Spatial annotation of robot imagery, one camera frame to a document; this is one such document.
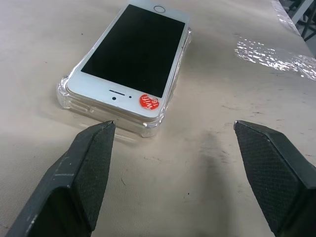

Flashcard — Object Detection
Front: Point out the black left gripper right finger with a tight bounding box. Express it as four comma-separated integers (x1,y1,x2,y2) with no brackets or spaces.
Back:
233,120,316,237

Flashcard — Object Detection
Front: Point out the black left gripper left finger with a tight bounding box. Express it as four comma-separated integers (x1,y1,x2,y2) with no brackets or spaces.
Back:
4,120,117,237

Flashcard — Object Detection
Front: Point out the clear plastic phone case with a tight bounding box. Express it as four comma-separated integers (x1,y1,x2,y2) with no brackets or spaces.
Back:
56,24,193,138

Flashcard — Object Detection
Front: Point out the white smartphone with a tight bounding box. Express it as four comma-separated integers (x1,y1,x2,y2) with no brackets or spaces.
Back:
66,0,191,121

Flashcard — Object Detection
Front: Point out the clear plastic wrap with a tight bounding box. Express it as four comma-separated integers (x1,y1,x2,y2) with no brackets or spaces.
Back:
233,36,316,80

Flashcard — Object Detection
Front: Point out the dark metal frame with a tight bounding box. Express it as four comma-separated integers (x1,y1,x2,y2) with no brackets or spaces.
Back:
287,0,316,42

